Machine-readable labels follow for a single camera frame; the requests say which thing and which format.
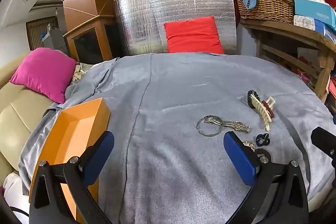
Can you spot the beige leather sofa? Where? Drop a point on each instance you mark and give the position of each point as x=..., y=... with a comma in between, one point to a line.
x=15, y=113

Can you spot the cream hair claw clip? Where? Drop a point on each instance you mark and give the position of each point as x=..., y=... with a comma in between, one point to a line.
x=260, y=108

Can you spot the blue flat box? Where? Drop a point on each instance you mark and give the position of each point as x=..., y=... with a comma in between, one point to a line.
x=312, y=10

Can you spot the pink pillow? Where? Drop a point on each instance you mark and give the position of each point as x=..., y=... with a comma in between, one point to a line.
x=42, y=71

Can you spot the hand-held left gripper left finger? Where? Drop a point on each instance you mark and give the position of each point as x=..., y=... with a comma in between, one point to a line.
x=101, y=155

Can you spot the silver wrist watch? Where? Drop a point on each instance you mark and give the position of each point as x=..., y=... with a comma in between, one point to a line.
x=237, y=126

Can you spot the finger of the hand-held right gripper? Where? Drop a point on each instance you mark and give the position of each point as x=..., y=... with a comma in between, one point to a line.
x=324, y=141

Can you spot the grey blanket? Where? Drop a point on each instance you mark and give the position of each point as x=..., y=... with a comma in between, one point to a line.
x=170, y=98

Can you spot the wooden side table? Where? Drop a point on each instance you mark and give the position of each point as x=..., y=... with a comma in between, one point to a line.
x=288, y=32

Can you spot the white patterned box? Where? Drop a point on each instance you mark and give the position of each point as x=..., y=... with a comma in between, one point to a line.
x=305, y=22

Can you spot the red box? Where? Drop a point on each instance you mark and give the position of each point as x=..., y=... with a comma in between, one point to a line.
x=331, y=92

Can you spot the white cloth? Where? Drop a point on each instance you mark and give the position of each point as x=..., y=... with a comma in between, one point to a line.
x=15, y=192

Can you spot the black scrunchie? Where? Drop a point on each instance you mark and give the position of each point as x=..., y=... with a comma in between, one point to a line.
x=249, y=100

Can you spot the wooden glass-door cabinet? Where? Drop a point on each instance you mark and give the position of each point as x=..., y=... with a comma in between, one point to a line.
x=105, y=21

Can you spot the small red cushion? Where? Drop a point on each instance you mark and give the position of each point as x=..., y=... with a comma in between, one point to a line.
x=193, y=35

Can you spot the wooden lattice screen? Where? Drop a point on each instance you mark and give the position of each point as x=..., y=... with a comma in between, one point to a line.
x=35, y=32

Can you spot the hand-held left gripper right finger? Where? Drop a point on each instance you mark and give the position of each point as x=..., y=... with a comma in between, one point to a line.
x=240, y=161

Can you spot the wicker basket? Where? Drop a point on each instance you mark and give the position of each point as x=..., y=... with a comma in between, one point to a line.
x=265, y=7

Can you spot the silver foil mat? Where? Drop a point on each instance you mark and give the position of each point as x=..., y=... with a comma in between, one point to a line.
x=136, y=24

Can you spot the patterned cloth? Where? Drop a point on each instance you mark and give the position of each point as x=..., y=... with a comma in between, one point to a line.
x=80, y=73

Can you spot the orange cardboard box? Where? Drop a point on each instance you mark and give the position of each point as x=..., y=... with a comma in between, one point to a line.
x=71, y=129

